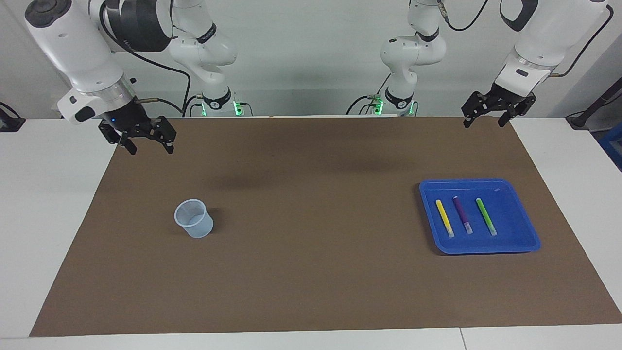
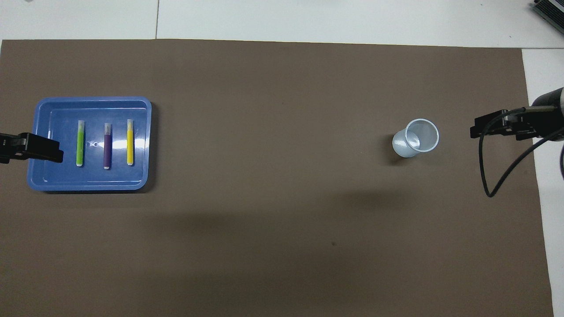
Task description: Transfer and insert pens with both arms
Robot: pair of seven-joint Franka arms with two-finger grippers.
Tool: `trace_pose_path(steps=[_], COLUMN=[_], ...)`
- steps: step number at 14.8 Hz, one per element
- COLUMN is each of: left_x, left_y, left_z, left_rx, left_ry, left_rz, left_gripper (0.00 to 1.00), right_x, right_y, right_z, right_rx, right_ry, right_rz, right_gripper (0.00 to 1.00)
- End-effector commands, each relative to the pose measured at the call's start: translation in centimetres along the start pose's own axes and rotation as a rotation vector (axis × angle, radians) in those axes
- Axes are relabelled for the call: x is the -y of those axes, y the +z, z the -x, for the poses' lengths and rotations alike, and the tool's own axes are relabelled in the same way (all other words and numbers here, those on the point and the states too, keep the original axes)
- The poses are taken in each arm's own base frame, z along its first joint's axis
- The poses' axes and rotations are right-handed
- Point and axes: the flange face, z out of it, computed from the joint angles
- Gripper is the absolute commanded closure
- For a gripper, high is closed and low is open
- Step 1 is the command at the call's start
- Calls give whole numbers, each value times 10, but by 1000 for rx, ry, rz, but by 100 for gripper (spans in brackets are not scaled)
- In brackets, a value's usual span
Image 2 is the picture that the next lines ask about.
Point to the yellow pen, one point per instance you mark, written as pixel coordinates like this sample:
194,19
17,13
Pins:
130,145

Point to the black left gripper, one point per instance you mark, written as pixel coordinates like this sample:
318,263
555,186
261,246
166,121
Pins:
11,147

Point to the clear plastic cup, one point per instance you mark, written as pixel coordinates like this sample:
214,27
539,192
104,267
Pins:
403,145

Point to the purple pen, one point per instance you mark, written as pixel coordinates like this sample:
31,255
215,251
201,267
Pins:
107,149

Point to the blue plastic tray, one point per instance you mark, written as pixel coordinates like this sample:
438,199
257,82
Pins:
119,180

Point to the brown table mat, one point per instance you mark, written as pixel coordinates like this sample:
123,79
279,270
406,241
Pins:
264,198

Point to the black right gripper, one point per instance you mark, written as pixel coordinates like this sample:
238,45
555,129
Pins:
520,123

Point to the grey ribbed device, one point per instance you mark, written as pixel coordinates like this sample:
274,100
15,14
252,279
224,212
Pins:
551,11

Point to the green pen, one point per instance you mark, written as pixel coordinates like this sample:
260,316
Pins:
80,145

